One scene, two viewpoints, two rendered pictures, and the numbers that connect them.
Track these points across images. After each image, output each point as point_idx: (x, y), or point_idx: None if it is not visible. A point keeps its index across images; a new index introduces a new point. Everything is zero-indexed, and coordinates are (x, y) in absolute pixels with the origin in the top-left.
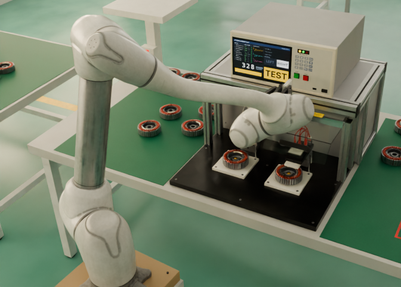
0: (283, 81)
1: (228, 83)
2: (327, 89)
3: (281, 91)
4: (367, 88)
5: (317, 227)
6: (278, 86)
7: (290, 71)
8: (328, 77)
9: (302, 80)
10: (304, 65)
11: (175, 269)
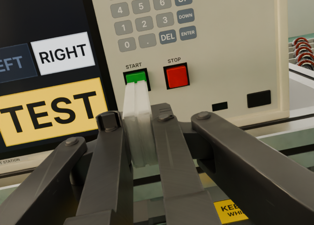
0: (92, 127)
1: None
2: (271, 86)
3: (130, 160)
4: (305, 70)
5: None
6: (100, 128)
7: (109, 74)
8: (267, 35)
9: (165, 94)
10: (159, 20)
11: None
